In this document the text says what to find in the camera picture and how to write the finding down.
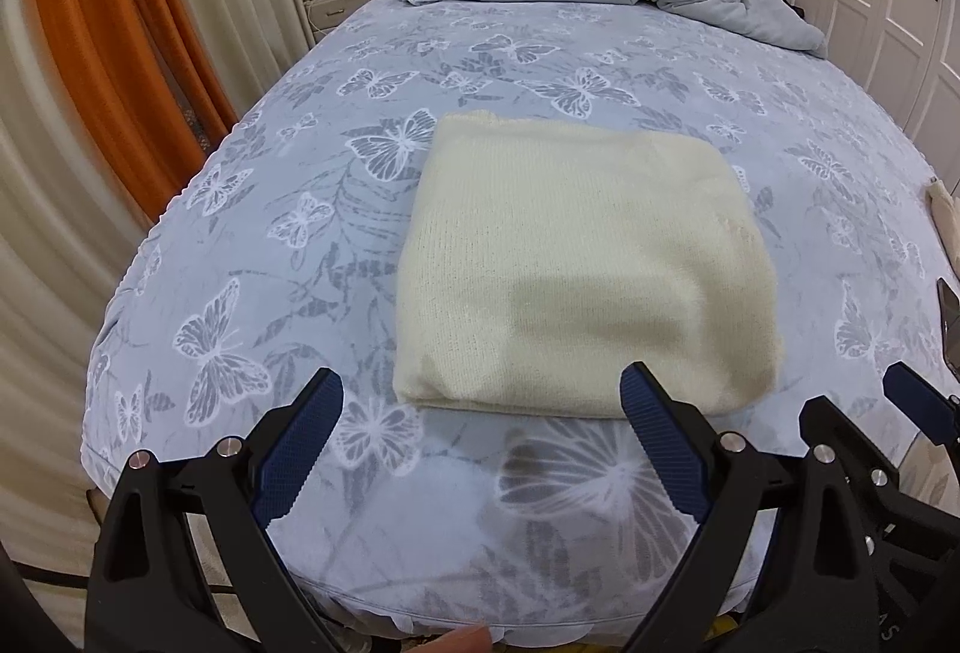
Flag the cream knit cardigan red buttons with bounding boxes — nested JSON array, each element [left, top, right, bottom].
[[392, 110, 782, 419]]

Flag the person's left hand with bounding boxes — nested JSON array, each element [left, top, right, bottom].
[[413, 625, 493, 653]]

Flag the black smartphone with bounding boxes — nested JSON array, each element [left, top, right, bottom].
[[937, 278, 960, 380]]

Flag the white nightstand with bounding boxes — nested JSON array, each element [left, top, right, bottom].
[[304, 0, 371, 41]]

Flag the orange curtain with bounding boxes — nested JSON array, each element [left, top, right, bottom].
[[34, 0, 238, 219]]

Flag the cream sheer curtain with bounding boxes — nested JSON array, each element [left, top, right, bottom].
[[2, 0, 313, 572]]

